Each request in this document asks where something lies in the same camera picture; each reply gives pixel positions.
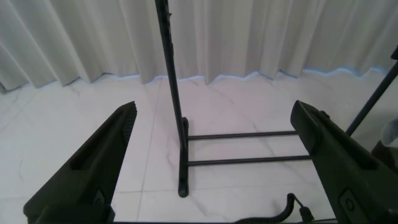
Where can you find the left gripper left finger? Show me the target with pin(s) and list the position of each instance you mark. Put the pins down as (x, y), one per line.
(81, 180)

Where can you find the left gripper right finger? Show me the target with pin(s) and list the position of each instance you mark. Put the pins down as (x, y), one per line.
(351, 174)

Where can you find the black clothes rack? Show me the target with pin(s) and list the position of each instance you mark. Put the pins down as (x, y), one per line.
(169, 62)

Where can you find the white curtain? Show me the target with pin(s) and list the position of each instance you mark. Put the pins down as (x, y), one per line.
(248, 37)

